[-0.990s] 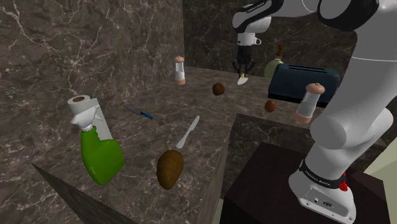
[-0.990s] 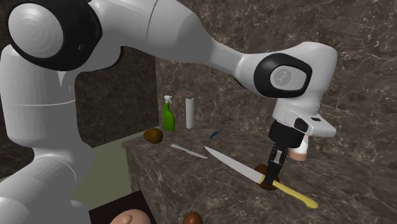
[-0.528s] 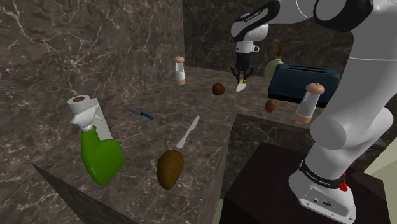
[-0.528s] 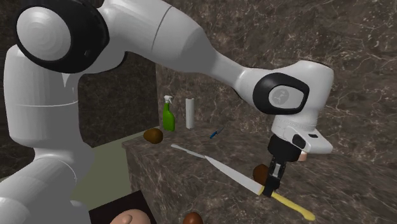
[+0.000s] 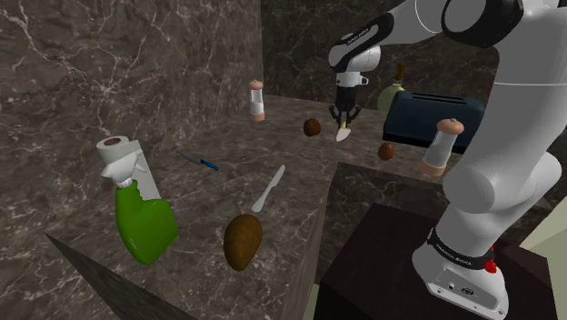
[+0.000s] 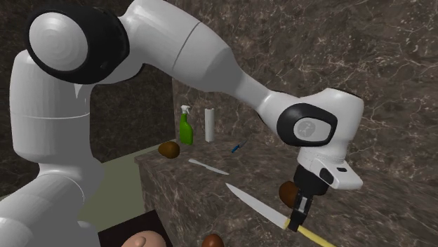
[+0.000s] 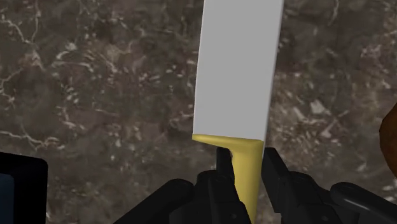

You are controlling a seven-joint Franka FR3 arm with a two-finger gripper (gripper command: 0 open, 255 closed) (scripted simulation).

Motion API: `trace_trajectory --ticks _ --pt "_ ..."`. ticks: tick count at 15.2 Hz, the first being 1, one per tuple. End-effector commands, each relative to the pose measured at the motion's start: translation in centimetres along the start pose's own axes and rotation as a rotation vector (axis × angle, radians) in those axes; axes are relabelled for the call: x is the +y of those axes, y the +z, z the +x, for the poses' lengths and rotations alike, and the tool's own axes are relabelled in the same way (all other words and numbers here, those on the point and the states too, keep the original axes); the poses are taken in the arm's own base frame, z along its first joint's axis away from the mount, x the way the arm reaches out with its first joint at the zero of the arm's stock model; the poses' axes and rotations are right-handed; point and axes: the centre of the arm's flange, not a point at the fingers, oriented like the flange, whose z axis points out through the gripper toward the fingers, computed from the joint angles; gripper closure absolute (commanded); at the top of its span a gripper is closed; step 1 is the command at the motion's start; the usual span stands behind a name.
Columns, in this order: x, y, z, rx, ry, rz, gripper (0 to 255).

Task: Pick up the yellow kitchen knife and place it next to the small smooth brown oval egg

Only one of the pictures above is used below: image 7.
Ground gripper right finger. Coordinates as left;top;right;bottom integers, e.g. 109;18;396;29
261;146;397;224

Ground black tablet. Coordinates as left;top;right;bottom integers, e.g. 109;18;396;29
0;151;49;224

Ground yellow handled knife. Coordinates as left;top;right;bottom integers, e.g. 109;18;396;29
192;0;284;224

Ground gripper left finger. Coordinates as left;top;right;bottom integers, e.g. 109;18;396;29
113;146;253;224

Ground brown round object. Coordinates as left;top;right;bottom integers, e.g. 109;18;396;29
379;104;397;178

